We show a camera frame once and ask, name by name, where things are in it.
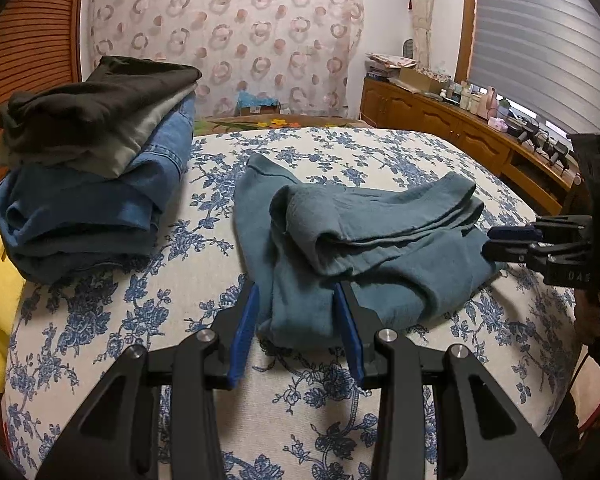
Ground pink bottle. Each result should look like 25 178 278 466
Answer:
479 87 498 120

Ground dark olive folded garment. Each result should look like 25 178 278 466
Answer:
0 55 202 154

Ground teal blue pants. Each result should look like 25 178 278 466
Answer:
234 154 501 350

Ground brown cardboard box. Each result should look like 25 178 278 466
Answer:
399 67 451 94

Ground black spare gripper far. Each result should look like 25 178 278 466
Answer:
507 122 540 150

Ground grey green folded garment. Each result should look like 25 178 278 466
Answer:
0 84 196 178

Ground stack of papers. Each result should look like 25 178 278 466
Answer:
365 53 416 79

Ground brown louvred wardrobe door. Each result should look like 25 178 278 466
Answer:
0 0 81 180

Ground cardboard box with blue cloth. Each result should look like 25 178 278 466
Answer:
235 90 280 116

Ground blue denim folded jeans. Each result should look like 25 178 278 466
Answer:
0 96 195 246

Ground dark navy folded garment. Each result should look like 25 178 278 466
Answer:
0 165 169 284

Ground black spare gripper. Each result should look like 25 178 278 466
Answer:
543 140 569 169
507 122 540 150

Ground cream lace side curtain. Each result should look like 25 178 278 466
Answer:
411 0 434 68

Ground wooden sideboard cabinet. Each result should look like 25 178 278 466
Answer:
360 77 574 214

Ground pink circle pattern curtain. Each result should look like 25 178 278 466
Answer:
84 0 364 116

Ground grey window blind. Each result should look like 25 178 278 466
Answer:
469 0 600 133

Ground colourful flower blanket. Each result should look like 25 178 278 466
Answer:
194 114 370 136

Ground black spare gripper near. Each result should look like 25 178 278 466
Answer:
543 140 569 169

